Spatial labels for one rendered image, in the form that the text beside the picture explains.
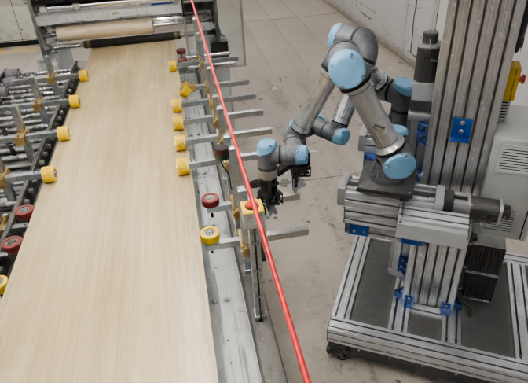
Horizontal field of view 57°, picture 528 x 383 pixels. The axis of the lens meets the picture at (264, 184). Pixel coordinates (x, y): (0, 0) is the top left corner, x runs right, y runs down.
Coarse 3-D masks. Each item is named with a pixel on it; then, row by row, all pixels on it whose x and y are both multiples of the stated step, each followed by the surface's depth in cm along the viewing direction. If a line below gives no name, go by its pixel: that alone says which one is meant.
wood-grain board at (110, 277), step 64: (128, 64) 378; (128, 128) 283; (64, 192) 228; (128, 192) 226; (192, 192) 223; (64, 256) 189; (128, 256) 187; (192, 256) 186; (0, 320) 163; (64, 320) 162; (128, 320) 161; (192, 320) 159
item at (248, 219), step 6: (240, 204) 158; (258, 204) 157; (240, 210) 160; (246, 210) 155; (252, 210) 155; (258, 210) 155; (246, 216) 154; (252, 216) 155; (264, 216) 156; (246, 222) 156; (252, 222) 156; (264, 222) 157; (246, 228) 157; (252, 228) 158
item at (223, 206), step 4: (292, 192) 226; (280, 196) 224; (284, 196) 224; (288, 196) 224; (292, 196) 225; (296, 196) 225; (248, 200) 223; (284, 200) 225; (288, 200) 225; (292, 200) 226; (220, 204) 221; (224, 204) 221; (228, 204) 220; (208, 208) 219; (212, 208) 220; (216, 208) 220; (220, 208) 221; (224, 208) 221; (228, 208) 221; (208, 212) 220; (212, 212) 221
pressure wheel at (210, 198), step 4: (204, 196) 219; (208, 196) 219; (212, 196) 219; (216, 196) 218; (204, 200) 216; (208, 200) 217; (212, 200) 216; (216, 200) 216; (204, 204) 216; (208, 204) 215; (212, 204) 216; (216, 204) 217; (212, 216) 223
